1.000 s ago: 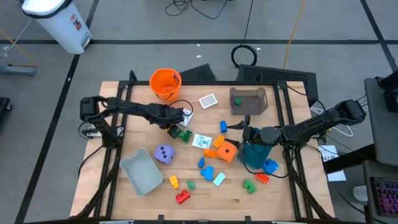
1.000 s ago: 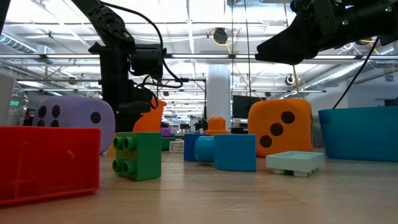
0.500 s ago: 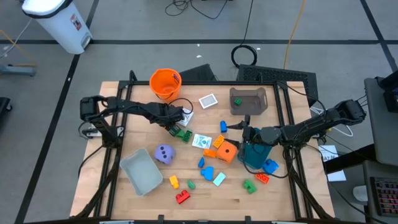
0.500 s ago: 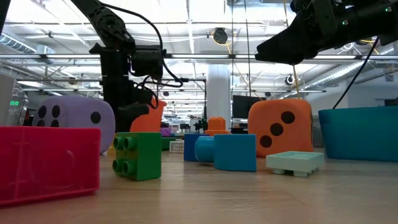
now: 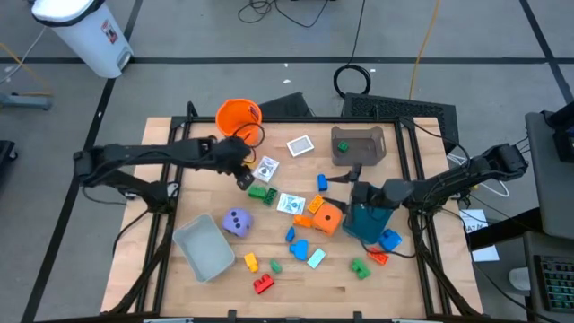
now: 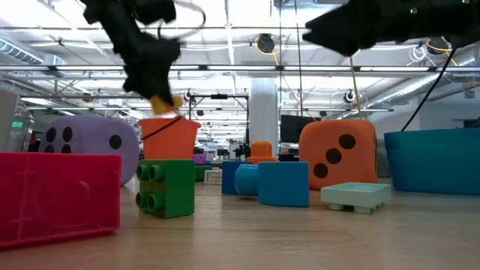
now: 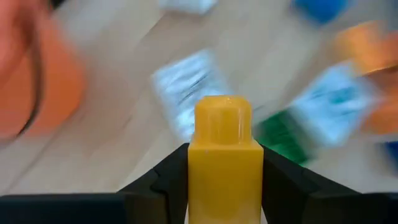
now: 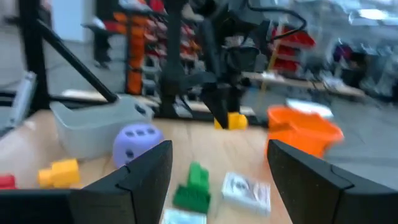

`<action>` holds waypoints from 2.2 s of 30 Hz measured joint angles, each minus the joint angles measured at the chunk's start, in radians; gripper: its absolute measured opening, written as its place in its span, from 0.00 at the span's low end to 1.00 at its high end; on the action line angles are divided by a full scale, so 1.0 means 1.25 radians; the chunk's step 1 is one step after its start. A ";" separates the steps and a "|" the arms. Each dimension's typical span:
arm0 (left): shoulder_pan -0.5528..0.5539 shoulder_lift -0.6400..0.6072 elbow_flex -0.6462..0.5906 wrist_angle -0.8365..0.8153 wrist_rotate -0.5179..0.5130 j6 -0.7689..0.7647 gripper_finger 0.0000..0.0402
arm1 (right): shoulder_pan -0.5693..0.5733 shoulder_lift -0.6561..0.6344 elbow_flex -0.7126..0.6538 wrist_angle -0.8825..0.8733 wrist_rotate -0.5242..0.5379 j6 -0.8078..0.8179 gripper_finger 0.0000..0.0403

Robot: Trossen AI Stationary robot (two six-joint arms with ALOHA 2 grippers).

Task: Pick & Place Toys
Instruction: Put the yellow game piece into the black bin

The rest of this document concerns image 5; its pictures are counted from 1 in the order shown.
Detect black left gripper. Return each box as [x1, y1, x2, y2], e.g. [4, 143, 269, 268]
[210, 135, 257, 192]

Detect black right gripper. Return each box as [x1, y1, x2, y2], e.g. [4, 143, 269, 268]
[322, 163, 396, 213]

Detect orange foam die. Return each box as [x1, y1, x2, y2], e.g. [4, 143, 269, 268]
[311, 202, 344, 238]

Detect teal plastic bin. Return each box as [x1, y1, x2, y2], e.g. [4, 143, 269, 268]
[343, 201, 396, 246]

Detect rounded blue toy brick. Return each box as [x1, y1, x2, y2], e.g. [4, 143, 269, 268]
[378, 228, 404, 253]

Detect purple foam die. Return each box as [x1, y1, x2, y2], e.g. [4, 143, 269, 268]
[222, 206, 256, 238]

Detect red-orange toy brick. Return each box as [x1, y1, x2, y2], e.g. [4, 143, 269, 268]
[367, 248, 390, 266]

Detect stepped green toy brick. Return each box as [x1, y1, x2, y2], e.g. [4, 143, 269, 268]
[350, 258, 372, 281]

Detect light grey plastic bin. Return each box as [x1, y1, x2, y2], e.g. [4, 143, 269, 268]
[171, 212, 236, 284]

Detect flat yellow-orange toy brick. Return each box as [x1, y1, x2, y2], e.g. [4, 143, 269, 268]
[307, 194, 326, 214]

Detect orange plastic bucket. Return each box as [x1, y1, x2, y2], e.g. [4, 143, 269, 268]
[214, 98, 264, 145]

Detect brown plastic bin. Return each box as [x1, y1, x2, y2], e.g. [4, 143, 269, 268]
[330, 125, 387, 168]

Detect white teal card deck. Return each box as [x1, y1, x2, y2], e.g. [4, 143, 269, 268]
[276, 192, 307, 216]

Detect flat mint toy brick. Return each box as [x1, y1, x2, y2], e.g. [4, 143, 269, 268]
[306, 248, 327, 270]

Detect large light blue brick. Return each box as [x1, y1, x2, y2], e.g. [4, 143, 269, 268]
[288, 239, 310, 262]

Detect black flat panel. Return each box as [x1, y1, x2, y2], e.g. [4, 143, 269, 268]
[257, 92, 315, 118]

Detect black perforated computer case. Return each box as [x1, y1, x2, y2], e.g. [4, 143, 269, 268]
[340, 92, 461, 156]

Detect red toy brick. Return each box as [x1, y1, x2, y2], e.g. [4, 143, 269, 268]
[252, 273, 275, 296]

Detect white paper sheet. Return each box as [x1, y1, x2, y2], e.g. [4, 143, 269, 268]
[459, 208, 500, 264]

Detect white trash can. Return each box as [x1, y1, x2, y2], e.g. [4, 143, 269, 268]
[30, 0, 135, 80]

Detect dark grey desk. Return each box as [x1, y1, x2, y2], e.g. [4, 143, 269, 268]
[522, 231, 574, 323]

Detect black backlit keyboard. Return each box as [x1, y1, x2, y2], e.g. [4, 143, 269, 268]
[533, 254, 574, 314]

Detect black metal table frame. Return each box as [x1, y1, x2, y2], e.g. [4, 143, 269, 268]
[102, 100, 483, 323]

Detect black coiled cable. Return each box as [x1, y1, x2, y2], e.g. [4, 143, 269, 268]
[332, 0, 372, 100]

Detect white cable bundle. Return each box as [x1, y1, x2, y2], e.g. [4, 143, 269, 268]
[446, 152, 511, 198]

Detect black tangled floor cable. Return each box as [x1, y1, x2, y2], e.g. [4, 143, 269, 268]
[236, 0, 333, 29]

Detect yellow cable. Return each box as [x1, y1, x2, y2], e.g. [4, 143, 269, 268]
[407, 0, 443, 100]

